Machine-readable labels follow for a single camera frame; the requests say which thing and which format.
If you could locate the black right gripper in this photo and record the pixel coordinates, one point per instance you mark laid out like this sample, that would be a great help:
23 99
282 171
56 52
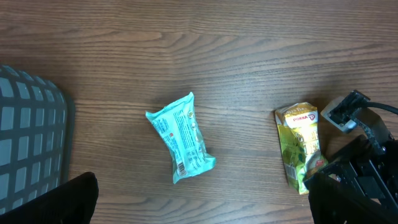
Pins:
374 176

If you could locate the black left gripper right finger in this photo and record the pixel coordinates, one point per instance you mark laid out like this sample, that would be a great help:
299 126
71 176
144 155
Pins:
333 202

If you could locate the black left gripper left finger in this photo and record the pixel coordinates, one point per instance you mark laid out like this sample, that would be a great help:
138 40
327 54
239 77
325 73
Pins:
71 202

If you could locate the green juice pouch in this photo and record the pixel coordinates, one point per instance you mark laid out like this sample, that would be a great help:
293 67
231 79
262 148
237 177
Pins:
297 127

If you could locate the teal snack packet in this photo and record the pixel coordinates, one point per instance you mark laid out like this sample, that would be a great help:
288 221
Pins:
177 125

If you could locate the grey plastic basket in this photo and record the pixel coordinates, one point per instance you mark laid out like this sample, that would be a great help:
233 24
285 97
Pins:
33 128

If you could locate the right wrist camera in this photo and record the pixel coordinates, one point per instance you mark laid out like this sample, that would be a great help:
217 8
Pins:
354 110

